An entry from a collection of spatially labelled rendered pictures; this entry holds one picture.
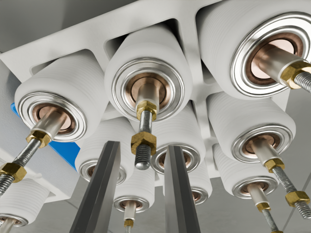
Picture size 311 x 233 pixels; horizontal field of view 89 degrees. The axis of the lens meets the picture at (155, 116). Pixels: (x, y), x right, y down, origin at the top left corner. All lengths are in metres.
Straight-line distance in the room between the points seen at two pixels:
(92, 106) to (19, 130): 0.32
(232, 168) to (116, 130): 0.22
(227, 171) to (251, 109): 0.14
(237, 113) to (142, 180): 0.22
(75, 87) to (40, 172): 0.35
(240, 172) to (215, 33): 0.22
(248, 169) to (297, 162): 0.58
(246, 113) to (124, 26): 0.19
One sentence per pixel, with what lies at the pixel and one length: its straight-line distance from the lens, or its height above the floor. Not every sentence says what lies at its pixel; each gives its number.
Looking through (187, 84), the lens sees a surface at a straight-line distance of 0.17.
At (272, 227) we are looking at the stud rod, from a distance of 0.33.
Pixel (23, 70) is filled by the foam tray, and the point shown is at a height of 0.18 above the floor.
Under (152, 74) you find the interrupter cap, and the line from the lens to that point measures 0.16.
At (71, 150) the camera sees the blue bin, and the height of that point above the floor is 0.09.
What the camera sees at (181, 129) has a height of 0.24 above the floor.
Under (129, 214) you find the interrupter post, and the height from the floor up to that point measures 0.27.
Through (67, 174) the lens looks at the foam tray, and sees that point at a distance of 0.57.
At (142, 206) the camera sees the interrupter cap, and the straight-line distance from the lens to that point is 0.38.
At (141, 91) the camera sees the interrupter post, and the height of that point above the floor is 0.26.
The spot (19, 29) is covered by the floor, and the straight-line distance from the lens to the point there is 0.51.
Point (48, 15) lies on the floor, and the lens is 0.46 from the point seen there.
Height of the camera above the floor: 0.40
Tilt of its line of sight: 52 degrees down
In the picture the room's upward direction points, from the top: 180 degrees counter-clockwise
